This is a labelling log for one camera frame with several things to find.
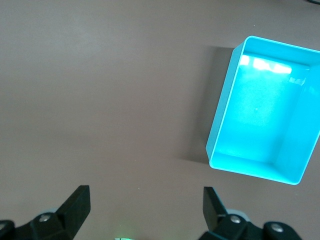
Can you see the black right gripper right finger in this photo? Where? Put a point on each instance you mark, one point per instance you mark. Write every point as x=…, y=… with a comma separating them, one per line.
x=215, y=215

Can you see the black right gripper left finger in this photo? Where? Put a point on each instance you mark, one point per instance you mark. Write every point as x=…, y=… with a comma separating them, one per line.
x=72, y=215

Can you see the teal plastic bin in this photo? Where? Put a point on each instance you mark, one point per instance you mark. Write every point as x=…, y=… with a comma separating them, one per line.
x=262, y=112

